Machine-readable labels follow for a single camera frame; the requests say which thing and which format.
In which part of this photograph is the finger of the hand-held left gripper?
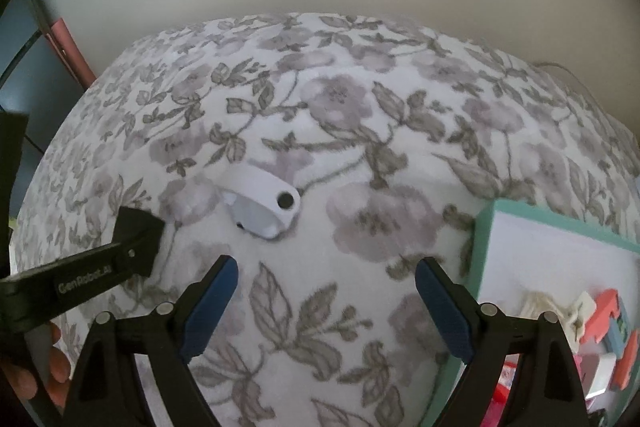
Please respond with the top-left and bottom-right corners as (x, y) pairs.
(112, 206), (166, 280)

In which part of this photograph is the pink toy with blue back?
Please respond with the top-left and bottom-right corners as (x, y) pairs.
(585, 289), (640, 390)

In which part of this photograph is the person's left hand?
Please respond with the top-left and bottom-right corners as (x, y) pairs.
(0, 322), (71, 408)

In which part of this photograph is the white hair clip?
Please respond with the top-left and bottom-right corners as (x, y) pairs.
(517, 291), (598, 343)

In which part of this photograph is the teal cardboard tray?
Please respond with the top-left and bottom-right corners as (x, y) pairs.
(420, 199), (640, 427)

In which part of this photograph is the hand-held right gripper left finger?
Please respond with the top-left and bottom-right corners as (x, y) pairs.
(62, 254), (239, 427)

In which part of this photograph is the pink bar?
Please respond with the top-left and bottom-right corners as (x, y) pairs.
(47, 18), (98, 90)

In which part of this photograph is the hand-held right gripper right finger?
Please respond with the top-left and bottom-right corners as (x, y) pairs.
(415, 257), (591, 427)

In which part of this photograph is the dark blue panel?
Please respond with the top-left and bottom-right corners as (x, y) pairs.
(0, 0), (88, 158)

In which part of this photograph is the white charger plug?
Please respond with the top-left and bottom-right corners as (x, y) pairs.
(582, 352), (617, 400)

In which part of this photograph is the white plastic ring holder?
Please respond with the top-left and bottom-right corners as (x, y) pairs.
(220, 164), (302, 240)

